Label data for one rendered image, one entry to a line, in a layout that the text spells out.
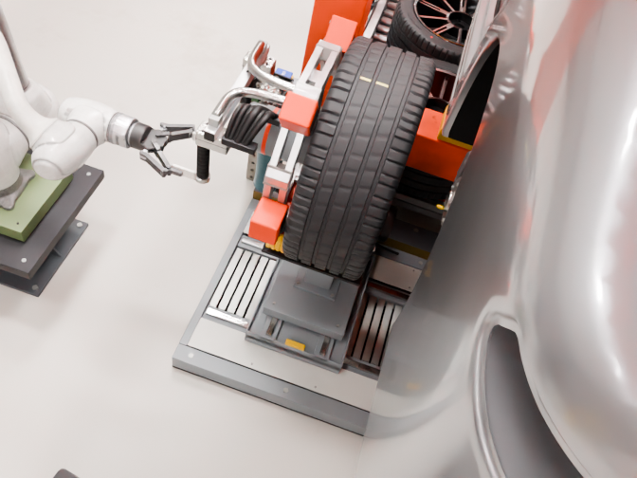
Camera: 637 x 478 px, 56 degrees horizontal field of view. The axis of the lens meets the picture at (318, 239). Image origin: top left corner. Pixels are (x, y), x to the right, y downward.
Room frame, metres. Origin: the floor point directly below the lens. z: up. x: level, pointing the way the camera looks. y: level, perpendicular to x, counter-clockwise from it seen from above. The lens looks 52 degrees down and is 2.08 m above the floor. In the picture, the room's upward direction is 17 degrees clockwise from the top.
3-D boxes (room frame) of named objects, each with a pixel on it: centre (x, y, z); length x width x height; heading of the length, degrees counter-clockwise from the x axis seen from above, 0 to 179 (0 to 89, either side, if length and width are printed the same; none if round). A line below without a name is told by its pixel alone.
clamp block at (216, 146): (1.12, 0.34, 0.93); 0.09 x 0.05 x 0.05; 86
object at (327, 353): (1.23, -0.04, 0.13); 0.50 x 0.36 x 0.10; 176
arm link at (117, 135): (1.13, 0.60, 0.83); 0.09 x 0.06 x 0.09; 176
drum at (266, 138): (1.28, 0.20, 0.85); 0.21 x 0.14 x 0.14; 86
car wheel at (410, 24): (2.80, -0.37, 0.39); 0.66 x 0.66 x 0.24
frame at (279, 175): (1.27, 0.12, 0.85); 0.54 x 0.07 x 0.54; 176
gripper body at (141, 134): (1.13, 0.53, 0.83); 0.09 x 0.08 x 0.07; 86
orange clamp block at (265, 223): (0.96, 0.14, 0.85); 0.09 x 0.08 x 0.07; 176
